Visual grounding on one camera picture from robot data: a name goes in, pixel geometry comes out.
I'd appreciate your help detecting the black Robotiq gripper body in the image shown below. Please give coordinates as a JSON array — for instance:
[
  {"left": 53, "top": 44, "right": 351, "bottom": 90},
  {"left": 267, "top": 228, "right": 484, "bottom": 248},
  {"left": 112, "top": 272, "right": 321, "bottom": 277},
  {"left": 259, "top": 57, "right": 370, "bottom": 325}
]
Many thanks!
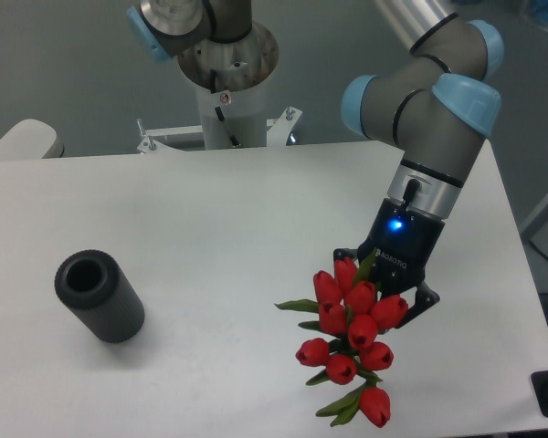
[{"left": 357, "top": 199, "right": 445, "bottom": 296}]

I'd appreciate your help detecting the red tulip bouquet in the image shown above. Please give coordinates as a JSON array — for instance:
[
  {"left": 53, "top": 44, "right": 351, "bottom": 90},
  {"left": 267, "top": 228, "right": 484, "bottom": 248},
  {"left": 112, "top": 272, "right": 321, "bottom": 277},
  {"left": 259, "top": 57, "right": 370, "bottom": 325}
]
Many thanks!
[{"left": 275, "top": 257, "right": 409, "bottom": 428}]

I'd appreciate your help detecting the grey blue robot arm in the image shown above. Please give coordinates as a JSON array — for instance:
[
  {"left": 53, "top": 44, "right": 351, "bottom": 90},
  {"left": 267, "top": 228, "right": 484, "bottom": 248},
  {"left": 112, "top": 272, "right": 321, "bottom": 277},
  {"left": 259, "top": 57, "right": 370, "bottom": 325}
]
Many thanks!
[{"left": 127, "top": 1, "right": 504, "bottom": 322}]

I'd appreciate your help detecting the black ribbed cylindrical vase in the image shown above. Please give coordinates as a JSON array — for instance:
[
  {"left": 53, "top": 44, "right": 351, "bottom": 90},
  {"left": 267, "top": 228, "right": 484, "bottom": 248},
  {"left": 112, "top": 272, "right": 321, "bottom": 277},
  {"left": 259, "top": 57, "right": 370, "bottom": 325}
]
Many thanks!
[{"left": 54, "top": 249, "right": 145, "bottom": 343}]

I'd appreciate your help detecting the white chair armrest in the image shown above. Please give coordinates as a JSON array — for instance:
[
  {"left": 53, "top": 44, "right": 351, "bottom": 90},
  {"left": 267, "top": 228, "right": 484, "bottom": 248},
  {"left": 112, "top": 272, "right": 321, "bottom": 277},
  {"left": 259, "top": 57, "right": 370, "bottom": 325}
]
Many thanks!
[{"left": 0, "top": 119, "right": 65, "bottom": 162}]

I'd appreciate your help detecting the black cable on pedestal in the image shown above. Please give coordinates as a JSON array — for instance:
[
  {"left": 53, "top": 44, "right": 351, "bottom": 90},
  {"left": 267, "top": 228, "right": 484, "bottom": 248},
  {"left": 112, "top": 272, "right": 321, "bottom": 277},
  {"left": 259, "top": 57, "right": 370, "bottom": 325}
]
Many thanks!
[{"left": 208, "top": 68, "right": 241, "bottom": 149}]

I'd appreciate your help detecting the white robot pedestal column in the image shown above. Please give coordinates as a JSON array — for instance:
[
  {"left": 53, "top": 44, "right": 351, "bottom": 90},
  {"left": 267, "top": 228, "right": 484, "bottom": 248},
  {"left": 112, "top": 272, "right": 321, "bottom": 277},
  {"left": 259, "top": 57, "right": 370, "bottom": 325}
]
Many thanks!
[{"left": 177, "top": 22, "right": 279, "bottom": 150}]

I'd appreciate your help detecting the white metal base frame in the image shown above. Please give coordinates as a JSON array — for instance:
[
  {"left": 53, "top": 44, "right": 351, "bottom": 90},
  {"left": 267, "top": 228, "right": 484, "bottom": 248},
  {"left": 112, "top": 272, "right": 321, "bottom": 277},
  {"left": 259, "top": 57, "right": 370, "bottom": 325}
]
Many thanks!
[{"left": 136, "top": 106, "right": 303, "bottom": 154}]

